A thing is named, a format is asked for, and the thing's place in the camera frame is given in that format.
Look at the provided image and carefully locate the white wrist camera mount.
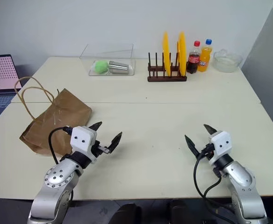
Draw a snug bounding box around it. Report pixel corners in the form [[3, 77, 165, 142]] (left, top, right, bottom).
[[208, 131, 233, 166], [70, 126, 97, 163]]

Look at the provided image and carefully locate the cola bottle red cap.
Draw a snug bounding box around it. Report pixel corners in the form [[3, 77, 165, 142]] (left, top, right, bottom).
[[186, 40, 201, 75]]

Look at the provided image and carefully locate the open laptop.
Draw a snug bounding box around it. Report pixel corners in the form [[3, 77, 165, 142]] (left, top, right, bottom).
[[0, 54, 32, 126]]

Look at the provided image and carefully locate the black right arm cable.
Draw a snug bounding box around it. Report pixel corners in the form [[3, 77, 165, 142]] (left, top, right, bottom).
[[193, 144, 234, 221]]

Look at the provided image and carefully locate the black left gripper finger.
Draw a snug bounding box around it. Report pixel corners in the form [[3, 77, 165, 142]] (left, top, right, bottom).
[[104, 131, 123, 154], [88, 121, 103, 132]]

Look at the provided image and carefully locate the brown paper bag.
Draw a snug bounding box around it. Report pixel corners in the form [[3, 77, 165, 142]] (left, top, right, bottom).
[[14, 76, 93, 157]]

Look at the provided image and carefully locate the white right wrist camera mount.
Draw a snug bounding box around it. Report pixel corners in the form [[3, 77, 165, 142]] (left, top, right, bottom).
[[208, 131, 233, 166]]

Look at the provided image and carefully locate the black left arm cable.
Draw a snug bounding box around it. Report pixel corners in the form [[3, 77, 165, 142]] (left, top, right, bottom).
[[48, 126, 73, 165]]

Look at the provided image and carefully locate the dark wooden dish rack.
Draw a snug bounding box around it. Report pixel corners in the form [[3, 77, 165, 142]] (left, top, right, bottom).
[[147, 52, 188, 83]]

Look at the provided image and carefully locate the steel cup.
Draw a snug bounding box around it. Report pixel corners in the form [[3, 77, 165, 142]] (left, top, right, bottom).
[[108, 60, 130, 75]]

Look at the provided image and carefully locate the yellow plate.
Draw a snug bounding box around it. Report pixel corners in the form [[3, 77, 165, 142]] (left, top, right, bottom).
[[162, 31, 172, 77], [176, 31, 188, 77]]

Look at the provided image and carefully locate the green fuzzy ball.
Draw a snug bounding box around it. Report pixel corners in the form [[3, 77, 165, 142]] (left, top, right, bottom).
[[93, 60, 110, 75]]

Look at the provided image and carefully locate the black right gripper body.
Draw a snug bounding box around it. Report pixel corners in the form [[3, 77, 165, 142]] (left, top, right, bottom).
[[200, 142, 216, 160]]

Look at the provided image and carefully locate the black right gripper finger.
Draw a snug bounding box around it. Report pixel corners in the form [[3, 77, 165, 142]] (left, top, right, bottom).
[[184, 134, 201, 158], [203, 124, 218, 136]]

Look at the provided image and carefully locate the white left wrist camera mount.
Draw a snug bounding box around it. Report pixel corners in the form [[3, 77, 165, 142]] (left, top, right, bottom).
[[70, 126, 97, 163]]

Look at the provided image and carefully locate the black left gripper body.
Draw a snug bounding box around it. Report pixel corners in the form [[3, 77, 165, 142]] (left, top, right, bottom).
[[93, 139, 111, 158]]

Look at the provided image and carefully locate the clear glass bowl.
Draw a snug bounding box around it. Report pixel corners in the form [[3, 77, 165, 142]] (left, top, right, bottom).
[[212, 49, 243, 73]]

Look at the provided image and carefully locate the orange soda bottle blue cap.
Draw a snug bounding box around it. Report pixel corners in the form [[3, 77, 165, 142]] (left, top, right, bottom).
[[197, 39, 214, 73]]

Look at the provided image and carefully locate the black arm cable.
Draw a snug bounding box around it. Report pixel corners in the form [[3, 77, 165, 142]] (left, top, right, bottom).
[[193, 144, 234, 221], [48, 126, 73, 165]]

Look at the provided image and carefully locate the dark rounded shape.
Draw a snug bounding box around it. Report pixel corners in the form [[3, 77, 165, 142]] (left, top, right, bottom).
[[168, 199, 204, 224], [109, 203, 142, 224]]

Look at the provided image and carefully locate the clear plastic box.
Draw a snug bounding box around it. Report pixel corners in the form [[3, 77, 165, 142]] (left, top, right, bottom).
[[79, 43, 137, 77]]

